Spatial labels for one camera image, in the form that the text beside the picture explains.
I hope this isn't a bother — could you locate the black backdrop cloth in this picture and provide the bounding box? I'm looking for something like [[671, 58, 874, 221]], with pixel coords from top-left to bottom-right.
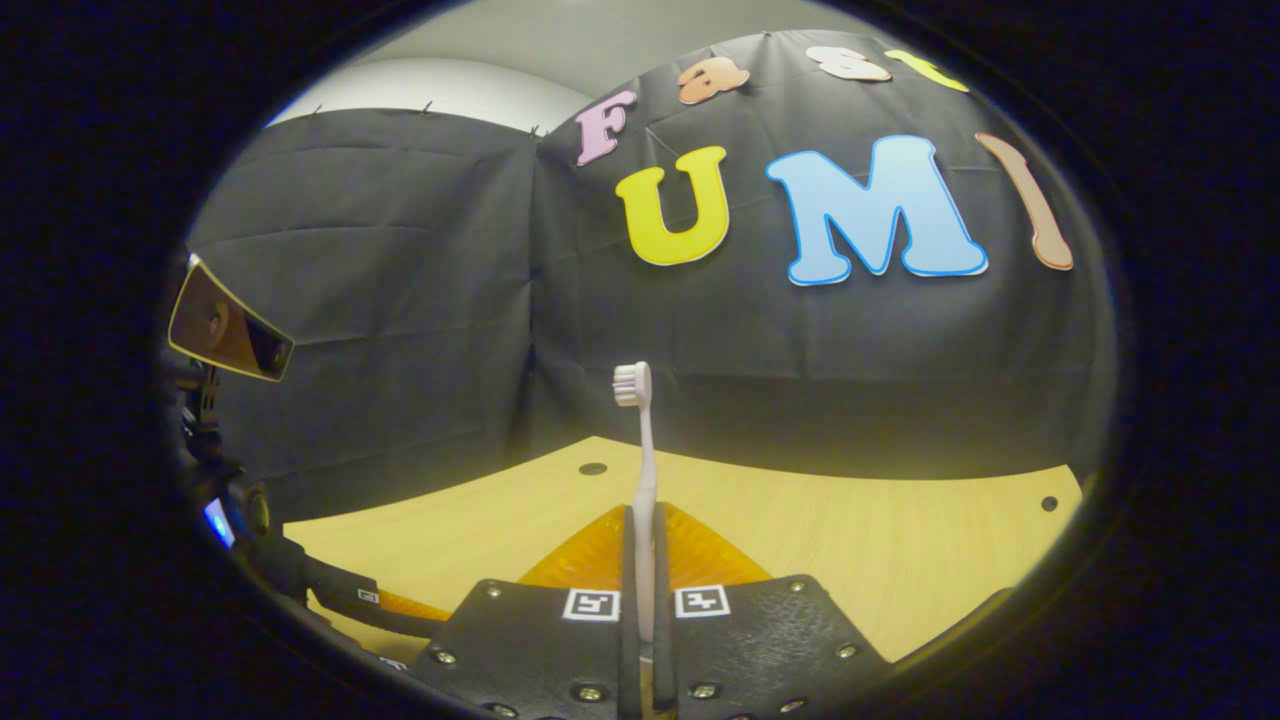
[[185, 30, 1119, 531]]

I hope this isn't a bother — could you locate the white toothbrush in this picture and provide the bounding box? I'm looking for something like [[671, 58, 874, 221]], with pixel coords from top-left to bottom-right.
[[612, 362, 661, 646]]

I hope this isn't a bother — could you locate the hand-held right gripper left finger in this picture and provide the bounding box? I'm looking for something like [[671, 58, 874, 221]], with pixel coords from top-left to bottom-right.
[[415, 507, 642, 719]]

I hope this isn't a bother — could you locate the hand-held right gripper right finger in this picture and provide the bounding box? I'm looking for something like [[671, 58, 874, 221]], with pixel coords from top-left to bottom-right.
[[653, 503, 893, 717]]

